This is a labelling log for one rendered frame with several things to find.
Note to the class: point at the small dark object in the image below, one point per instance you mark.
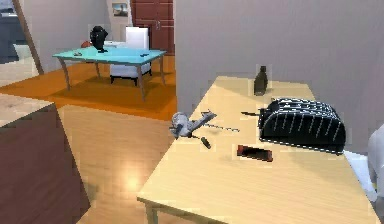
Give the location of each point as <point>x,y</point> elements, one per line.
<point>144,54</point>
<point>77,54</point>

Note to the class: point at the dark red flat remote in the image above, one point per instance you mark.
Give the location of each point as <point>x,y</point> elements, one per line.
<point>255,153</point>

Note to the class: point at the thin grey rod utensil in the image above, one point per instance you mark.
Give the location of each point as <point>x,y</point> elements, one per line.
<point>223,128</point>

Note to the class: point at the white armchair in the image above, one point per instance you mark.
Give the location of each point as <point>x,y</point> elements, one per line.
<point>376,160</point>

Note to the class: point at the dark brown bottle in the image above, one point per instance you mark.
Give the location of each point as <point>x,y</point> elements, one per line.
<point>260,83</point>

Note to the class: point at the black knife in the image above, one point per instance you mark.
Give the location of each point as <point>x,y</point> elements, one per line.
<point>250,114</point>

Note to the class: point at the brown counter with beige top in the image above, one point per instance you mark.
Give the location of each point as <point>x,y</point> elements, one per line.
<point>33,160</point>

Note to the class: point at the brown door frame post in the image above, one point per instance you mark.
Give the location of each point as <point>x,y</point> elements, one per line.
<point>28,36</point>

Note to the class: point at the black toaster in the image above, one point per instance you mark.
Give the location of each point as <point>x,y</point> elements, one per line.
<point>300,128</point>

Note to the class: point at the teal table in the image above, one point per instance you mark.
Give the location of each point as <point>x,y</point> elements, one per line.
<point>113,56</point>

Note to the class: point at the red-brown wooden door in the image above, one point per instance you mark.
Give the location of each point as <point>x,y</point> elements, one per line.
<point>163,36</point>

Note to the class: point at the orange ball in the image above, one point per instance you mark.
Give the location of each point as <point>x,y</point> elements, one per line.
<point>86,44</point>

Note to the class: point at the white chair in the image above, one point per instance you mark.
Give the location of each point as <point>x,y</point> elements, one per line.
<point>136,37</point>

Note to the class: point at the grey lumpy object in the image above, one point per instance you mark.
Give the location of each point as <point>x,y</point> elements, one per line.
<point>183,126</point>

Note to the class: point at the framed wall picture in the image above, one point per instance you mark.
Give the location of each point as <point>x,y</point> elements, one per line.
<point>120,9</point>

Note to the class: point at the beige wooden table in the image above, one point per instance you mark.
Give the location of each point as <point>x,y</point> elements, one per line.
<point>266,186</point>

